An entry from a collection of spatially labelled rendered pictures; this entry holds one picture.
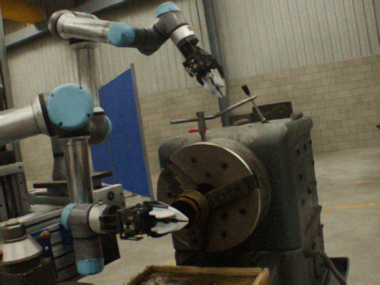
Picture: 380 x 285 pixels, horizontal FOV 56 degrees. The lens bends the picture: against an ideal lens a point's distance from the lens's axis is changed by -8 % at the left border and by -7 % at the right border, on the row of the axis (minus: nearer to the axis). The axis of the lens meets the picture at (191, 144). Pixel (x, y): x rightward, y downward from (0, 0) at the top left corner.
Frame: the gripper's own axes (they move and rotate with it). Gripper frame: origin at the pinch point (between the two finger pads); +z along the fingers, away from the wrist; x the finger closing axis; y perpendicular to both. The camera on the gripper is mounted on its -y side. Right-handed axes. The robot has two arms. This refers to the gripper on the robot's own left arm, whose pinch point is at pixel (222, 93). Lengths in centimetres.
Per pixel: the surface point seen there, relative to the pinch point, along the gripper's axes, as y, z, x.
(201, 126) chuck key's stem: 15.3, 7.5, -5.4
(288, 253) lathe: 4, 53, -7
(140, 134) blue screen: -379, -108, -264
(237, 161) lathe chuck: 18.9, 21.2, -0.5
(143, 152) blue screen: -379, -83, -275
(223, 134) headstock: 0.5, 10.8, -6.6
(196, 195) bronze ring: 28.8, 23.4, -10.6
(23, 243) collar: 76, 17, -16
